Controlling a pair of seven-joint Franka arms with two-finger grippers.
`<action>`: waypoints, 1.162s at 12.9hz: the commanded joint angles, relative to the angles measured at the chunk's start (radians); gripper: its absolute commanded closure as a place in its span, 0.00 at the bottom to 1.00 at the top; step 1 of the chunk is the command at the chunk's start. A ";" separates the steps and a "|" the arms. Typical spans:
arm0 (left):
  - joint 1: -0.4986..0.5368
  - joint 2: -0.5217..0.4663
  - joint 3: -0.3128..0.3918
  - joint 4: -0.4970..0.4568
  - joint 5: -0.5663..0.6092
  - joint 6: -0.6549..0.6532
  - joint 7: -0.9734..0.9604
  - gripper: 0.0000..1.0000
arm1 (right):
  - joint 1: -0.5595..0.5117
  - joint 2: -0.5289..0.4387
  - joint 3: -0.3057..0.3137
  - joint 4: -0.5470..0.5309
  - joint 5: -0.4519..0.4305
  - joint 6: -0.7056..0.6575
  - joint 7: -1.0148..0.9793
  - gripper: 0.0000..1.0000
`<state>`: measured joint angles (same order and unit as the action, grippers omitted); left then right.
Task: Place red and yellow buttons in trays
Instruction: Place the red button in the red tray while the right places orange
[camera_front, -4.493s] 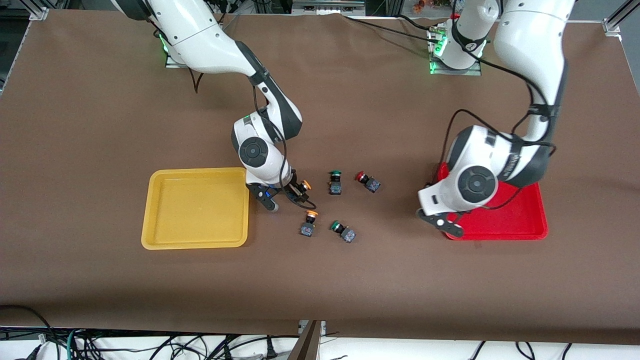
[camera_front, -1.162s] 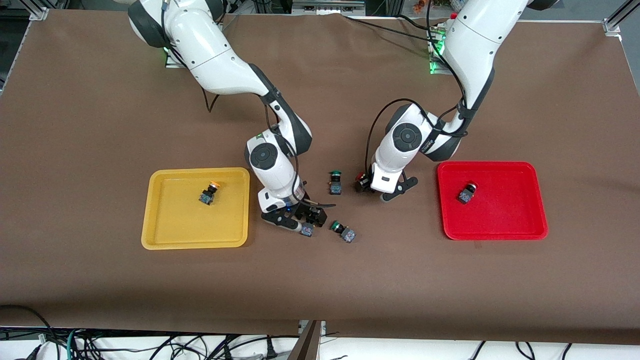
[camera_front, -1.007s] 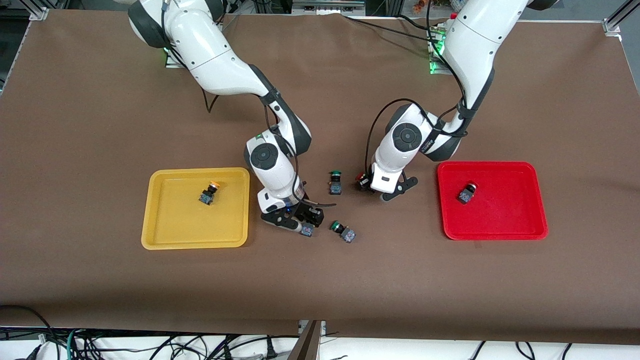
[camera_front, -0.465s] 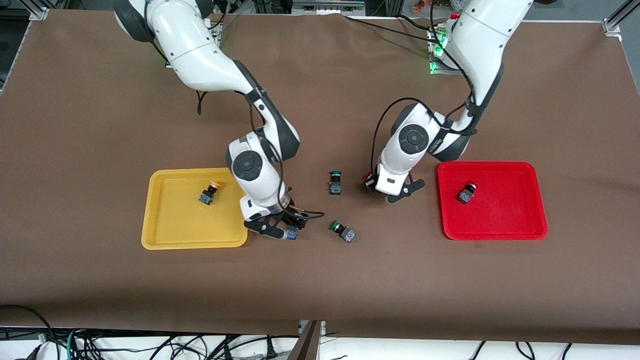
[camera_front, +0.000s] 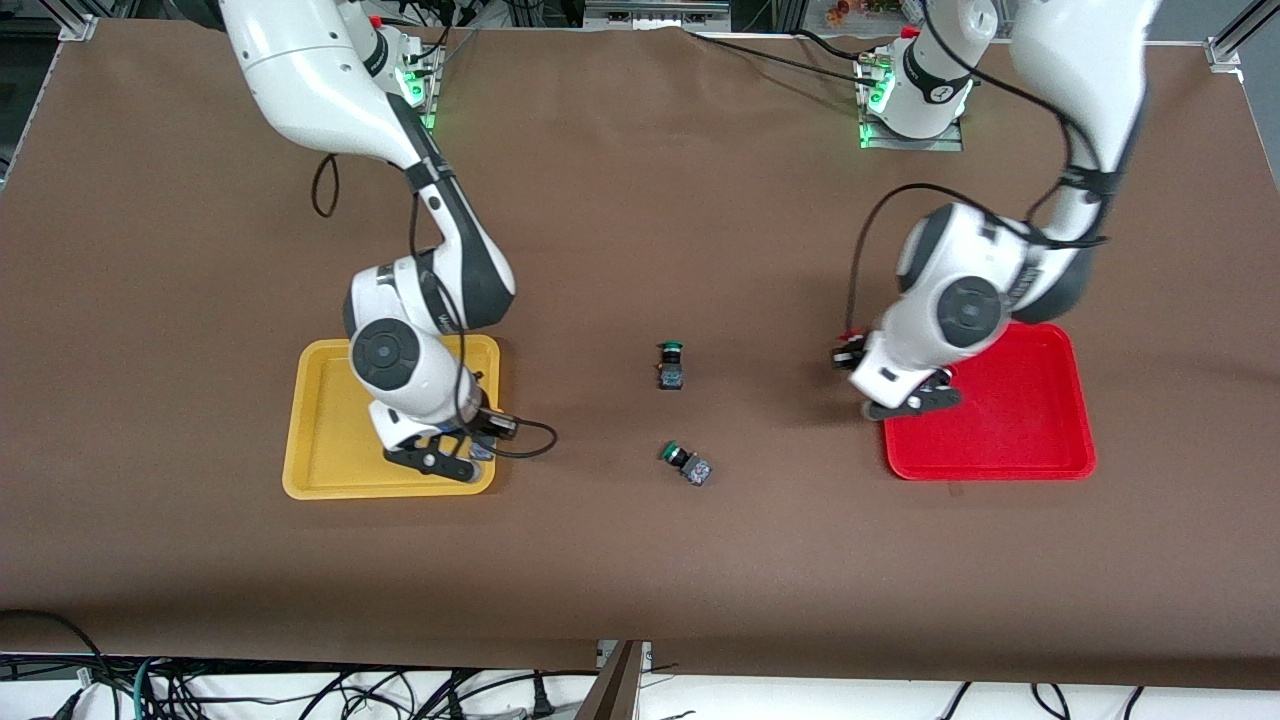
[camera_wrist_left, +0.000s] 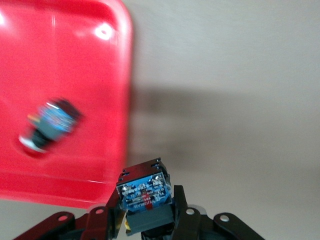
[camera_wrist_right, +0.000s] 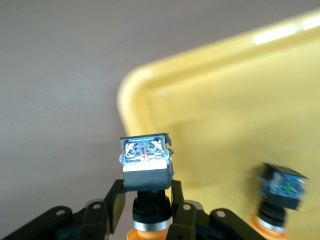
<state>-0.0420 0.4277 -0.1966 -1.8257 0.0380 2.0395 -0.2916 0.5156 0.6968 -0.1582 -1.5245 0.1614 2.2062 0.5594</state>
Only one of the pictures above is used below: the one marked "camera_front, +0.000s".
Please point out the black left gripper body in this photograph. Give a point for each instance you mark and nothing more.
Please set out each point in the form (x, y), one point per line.
(846, 355)

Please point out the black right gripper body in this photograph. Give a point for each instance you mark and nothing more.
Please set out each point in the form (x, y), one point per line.
(487, 421)

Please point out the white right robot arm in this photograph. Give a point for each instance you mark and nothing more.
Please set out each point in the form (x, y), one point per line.
(310, 80)

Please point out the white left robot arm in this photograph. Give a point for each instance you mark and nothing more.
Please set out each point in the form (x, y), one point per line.
(1080, 60)

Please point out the yellow plastic tray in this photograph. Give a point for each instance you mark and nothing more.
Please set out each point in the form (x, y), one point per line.
(320, 440)

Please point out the red plastic tray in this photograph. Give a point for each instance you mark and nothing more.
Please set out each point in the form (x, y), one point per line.
(1020, 410)

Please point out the brown table cover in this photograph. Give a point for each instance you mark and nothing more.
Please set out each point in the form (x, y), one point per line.
(640, 250)

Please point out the black power plug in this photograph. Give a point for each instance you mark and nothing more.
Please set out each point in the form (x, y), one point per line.
(542, 700)

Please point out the metal table leg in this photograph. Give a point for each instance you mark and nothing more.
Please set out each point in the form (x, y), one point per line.
(610, 690)

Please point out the green push button switch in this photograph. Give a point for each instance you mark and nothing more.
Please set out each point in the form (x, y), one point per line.
(671, 376)
(695, 470)

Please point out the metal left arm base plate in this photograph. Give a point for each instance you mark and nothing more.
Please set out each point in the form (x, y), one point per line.
(940, 145)

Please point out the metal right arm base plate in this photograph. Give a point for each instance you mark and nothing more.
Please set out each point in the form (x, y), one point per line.
(428, 118)

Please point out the metal corner bracket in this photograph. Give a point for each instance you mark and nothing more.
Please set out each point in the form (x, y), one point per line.
(78, 28)
(1228, 55)

